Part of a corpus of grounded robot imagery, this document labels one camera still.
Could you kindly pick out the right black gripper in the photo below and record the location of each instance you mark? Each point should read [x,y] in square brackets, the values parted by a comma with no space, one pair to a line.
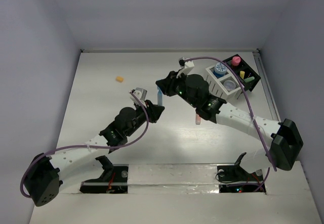
[167,84]

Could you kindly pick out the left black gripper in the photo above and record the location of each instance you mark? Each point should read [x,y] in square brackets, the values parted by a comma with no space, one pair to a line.
[153,111]

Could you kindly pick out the blue highlighter pen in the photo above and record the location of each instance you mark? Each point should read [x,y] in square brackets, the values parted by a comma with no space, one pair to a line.
[159,95]

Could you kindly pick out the orange pencil shaped pen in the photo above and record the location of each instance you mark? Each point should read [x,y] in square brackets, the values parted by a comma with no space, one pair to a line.
[197,119]

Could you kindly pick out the clear round jar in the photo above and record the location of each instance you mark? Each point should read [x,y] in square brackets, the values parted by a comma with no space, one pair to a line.
[229,84]

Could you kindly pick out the pink capped tube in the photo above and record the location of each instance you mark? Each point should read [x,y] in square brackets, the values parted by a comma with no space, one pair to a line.
[235,61]

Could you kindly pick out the yellow highlighter pen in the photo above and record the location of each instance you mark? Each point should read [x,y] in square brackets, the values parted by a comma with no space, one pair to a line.
[242,74]

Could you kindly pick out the green highlighter pen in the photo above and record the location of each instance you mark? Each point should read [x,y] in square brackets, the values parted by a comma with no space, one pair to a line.
[249,79]

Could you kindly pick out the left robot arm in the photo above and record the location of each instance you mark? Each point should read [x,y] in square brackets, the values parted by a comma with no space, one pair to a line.
[60,169]

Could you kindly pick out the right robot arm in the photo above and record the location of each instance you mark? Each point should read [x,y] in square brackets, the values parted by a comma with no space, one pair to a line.
[281,141]

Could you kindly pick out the orange eraser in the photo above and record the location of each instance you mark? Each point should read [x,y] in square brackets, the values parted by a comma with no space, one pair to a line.
[119,79]

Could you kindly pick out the white slotted container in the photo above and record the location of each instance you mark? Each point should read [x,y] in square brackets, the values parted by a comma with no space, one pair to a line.
[216,87]

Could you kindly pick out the black container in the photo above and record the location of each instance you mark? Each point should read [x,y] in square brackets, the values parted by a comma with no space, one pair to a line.
[243,66]

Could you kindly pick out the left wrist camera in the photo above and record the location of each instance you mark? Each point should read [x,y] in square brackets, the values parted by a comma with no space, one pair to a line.
[139,93]

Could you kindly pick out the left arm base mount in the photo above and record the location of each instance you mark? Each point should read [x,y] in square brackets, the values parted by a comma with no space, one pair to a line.
[113,179]

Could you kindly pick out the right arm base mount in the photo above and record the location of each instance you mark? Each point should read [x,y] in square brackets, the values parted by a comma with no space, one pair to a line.
[234,179]

